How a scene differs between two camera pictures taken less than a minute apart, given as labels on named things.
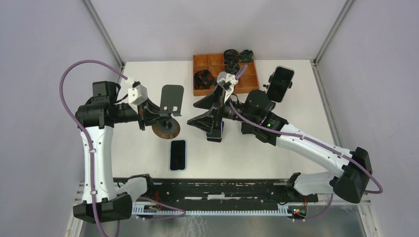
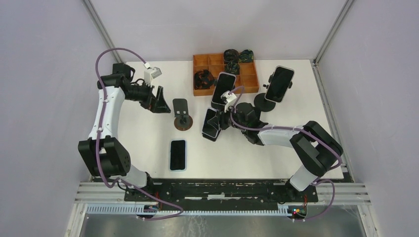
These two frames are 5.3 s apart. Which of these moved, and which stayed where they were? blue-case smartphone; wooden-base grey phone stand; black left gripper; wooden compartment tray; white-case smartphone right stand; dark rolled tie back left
Moved: wooden-base grey phone stand; black left gripper
Stayed: dark rolled tie back left; white-case smartphone right stand; blue-case smartphone; wooden compartment tray
